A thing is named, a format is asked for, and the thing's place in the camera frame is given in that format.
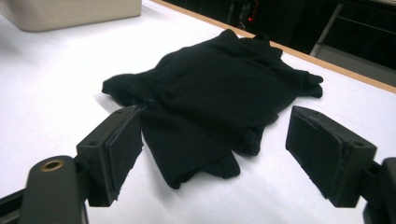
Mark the black cloth garment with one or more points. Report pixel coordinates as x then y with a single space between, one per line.
214 102

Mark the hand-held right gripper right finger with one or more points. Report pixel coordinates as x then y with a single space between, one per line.
327 158

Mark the grey metal stand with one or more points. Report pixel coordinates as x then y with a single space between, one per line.
351 46

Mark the beige plastic box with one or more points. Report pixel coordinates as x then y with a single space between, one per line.
68 12

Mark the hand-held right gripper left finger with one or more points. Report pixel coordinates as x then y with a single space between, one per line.
115 155

